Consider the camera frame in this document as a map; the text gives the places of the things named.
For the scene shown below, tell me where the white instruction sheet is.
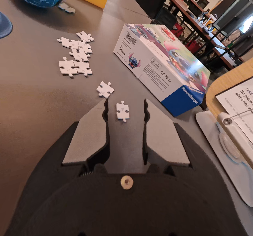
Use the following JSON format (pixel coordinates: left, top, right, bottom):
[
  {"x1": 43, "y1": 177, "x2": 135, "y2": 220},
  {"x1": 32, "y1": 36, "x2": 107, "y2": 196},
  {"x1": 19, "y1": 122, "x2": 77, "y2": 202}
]
[{"x1": 215, "y1": 77, "x2": 253, "y2": 144}]

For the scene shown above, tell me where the colourful puzzle box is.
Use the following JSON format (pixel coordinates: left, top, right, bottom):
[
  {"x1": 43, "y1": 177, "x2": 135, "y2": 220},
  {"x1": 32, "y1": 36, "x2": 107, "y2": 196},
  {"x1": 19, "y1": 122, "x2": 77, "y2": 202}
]
[{"x1": 113, "y1": 23, "x2": 211, "y2": 117}]

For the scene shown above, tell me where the black monitor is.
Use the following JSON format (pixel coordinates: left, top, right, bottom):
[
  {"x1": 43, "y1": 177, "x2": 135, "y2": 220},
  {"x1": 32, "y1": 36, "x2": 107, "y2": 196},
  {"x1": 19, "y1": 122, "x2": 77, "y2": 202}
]
[{"x1": 212, "y1": 0, "x2": 253, "y2": 37}]

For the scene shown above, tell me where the white plastic stand base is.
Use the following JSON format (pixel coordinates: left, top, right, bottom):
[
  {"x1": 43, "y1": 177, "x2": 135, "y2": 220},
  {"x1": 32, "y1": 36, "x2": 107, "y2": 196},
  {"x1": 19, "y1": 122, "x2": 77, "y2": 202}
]
[{"x1": 196, "y1": 111, "x2": 253, "y2": 208}]

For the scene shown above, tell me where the long brown table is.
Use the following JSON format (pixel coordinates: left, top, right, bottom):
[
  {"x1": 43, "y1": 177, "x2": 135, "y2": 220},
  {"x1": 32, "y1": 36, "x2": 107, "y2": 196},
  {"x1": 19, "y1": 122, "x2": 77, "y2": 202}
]
[{"x1": 167, "y1": 0, "x2": 244, "y2": 70}]

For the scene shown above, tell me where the cluster of white puzzle pieces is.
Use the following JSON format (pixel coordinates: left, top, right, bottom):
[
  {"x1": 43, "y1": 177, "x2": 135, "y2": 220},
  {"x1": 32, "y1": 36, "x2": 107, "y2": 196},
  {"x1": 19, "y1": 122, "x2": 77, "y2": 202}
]
[{"x1": 57, "y1": 31, "x2": 95, "y2": 79}]

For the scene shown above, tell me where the white puzzle piece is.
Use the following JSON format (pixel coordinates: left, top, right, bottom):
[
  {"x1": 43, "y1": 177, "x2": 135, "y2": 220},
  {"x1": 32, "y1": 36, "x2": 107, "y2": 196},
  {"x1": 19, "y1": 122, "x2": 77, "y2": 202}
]
[
  {"x1": 58, "y1": 1, "x2": 76, "y2": 14},
  {"x1": 96, "y1": 81, "x2": 115, "y2": 99},
  {"x1": 116, "y1": 101, "x2": 130, "y2": 123}
]

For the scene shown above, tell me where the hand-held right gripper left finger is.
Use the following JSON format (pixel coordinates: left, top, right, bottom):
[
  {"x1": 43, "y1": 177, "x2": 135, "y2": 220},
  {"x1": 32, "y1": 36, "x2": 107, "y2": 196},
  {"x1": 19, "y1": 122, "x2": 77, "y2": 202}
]
[{"x1": 62, "y1": 98, "x2": 111, "y2": 169}]

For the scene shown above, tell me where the blue round ball stand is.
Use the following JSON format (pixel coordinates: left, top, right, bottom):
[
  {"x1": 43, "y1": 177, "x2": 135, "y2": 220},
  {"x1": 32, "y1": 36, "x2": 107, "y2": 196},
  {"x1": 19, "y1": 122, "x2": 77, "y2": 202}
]
[{"x1": 0, "y1": 12, "x2": 13, "y2": 39}]

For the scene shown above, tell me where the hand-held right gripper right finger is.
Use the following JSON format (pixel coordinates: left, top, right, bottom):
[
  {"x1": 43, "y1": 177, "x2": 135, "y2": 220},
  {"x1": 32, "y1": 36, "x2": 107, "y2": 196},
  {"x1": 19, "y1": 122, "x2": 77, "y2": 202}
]
[{"x1": 142, "y1": 98, "x2": 191, "y2": 167}]

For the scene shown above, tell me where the small dark chair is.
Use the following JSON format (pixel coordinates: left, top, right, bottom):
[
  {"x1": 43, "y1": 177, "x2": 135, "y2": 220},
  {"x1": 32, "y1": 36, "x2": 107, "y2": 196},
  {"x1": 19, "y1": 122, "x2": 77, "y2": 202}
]
[{"x1": 155, "y1": 13, "x2": 178, "y2": 31}]

